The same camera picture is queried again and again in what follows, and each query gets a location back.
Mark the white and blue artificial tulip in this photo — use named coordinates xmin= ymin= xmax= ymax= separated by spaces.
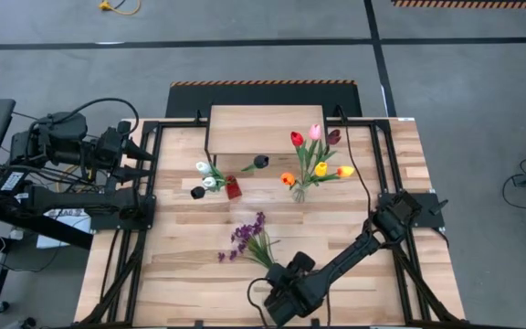
xmin=201 ymin=175 xmax=235 ymax=191
xmin=195 ymin=161 xmax=235 ymax=186

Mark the yellow extension cord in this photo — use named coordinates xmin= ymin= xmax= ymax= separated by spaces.
xmin=98 ymin=0 xmax=142 ymax=16

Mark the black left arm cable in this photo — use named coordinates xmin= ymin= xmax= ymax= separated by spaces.
xmin=38 ymin=97 xmax=141 ymax=138

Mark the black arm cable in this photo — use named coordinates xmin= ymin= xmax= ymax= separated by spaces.
xmin=335 ymin=105 xmax=373 ymax=229
xmin=38 ymin=97 xmax=141 ymax=138

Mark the purple artificial flower bunch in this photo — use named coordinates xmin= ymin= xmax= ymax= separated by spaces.
xmin=216 ymin=210 xmax=282 ymax=270

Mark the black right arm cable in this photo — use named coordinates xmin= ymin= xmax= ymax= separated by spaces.
xmin=335 ymin=105 xmax=373 ymax=229

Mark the pink artificial tulip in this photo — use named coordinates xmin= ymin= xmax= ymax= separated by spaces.
xmin=306 ymin=123 xmax=323 ymax=196

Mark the printed white paper sheet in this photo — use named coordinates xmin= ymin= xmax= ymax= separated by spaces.
xmin=36 ymin=207 xmax=94 ymax=250

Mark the black floor mat striped edge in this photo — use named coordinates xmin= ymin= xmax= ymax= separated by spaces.
xmin=165 ymin=80 xmax=363 ymax=119
xmin=390 ymin=0 xmax=526 ymax=10

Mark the red ribbed glass vase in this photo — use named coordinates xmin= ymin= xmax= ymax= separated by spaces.
xmin=225 ymin=175 xmax=244 ymax=201

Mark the black artificial tulip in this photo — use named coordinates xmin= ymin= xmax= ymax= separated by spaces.
xmin=190 ymin=186 xmax=232 ymax=201
xmin=233 ymin=154 xmax=270 ymax=182

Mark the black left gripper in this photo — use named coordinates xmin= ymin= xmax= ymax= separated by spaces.
xmin=93 ymin=119 xmax=156 ymax=185

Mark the small wooden shelf table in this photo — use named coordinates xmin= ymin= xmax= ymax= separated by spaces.
xmin=204 ymin=104 xmax=327 ymax=174

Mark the orange artificial tulip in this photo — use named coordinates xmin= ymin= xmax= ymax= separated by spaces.
xmin=280 ymin=172 xmax=303 ymax=193

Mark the clear glass vase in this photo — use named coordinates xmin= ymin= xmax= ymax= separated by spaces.
xmin=290 ymin=184 xmax=310 ymax=205

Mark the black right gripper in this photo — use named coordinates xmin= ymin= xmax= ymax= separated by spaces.
xmin=262 ymin=249 xmax=324 ymax=328

